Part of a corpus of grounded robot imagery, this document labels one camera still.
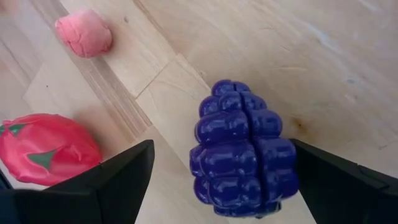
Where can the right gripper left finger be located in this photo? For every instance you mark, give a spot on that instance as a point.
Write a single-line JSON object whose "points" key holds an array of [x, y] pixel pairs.
{"points": [[93, 199]]}

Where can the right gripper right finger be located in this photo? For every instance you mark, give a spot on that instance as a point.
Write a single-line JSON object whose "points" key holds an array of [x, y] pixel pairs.
{"points": [[342, 196]]}

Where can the red toy dragon fruit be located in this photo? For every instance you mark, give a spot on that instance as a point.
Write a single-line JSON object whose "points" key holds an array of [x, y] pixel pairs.
{"points": [[46, 140]]}

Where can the purple toy grape bunch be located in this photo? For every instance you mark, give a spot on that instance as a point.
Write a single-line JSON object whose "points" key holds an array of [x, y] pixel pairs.
{"points": [[236, 149]]}

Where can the pink textured toy fruit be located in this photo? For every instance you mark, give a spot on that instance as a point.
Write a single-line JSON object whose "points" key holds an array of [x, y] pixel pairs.
{"points": [[84, 32]]}

